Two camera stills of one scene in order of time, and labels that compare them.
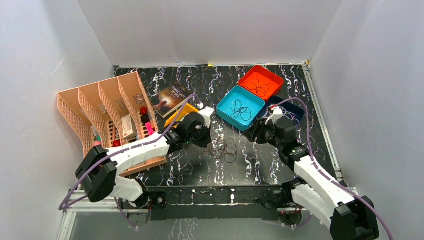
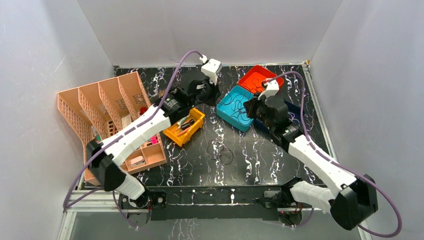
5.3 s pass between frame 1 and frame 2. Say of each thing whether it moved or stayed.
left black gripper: moved
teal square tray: stayed
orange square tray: stayed
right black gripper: moved
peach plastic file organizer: stayed
